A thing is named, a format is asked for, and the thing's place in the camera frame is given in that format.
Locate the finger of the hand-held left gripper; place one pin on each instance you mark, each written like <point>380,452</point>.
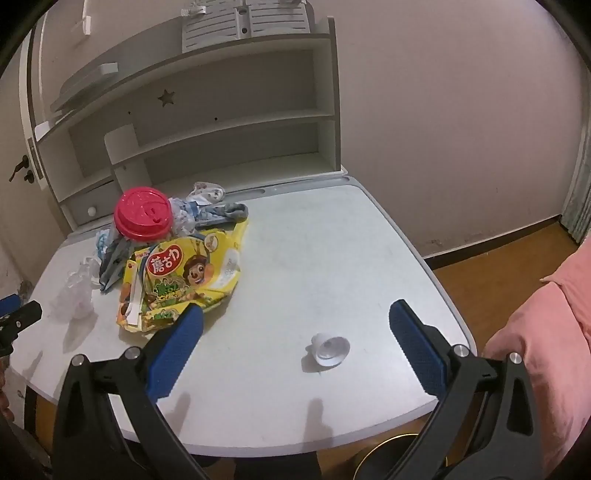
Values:
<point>27,314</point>
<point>9,304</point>

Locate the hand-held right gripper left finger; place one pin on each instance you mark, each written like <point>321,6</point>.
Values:
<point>178,350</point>

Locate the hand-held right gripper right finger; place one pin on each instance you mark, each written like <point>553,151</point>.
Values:
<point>418,350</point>

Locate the clear plastic wrapper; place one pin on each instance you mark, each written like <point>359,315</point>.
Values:
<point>74,290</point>

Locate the yellow snack bag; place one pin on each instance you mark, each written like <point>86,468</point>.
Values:
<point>184,277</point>

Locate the small white plastic cap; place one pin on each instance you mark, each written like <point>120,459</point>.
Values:
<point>328,348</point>

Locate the blue grey wrapper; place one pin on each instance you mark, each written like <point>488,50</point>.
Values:
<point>113,263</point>

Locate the cup with red lid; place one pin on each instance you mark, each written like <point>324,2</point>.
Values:
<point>143,212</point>

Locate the white wrapper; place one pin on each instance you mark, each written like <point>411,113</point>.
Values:
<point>205,191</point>

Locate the pink blanket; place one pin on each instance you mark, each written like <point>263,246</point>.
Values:
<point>545,346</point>

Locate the black door lock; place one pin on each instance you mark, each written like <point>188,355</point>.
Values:
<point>29,176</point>

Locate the grey drawer with white knob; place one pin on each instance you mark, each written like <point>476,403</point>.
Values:
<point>104,201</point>

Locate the white door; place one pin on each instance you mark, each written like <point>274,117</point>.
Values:
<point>14,129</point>

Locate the white desk shelf unit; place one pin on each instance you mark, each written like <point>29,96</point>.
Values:
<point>231,152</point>

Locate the green curtain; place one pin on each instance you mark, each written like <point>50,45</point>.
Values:
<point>579,198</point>

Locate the white flat board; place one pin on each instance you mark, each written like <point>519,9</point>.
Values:
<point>87,81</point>

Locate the grey slatted panel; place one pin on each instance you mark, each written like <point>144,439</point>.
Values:
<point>217,27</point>

